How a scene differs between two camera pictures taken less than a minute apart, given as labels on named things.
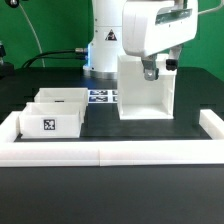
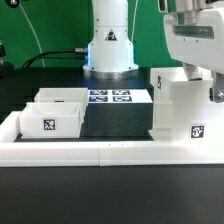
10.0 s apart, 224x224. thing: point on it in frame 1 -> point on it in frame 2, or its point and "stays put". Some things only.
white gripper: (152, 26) -> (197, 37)
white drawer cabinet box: (140, 99) -> (181, 109)
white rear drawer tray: (66, 95) stays put
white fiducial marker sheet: (102, 96) stays put
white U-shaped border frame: (112, 153) stays put
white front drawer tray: (44, 120) stays put
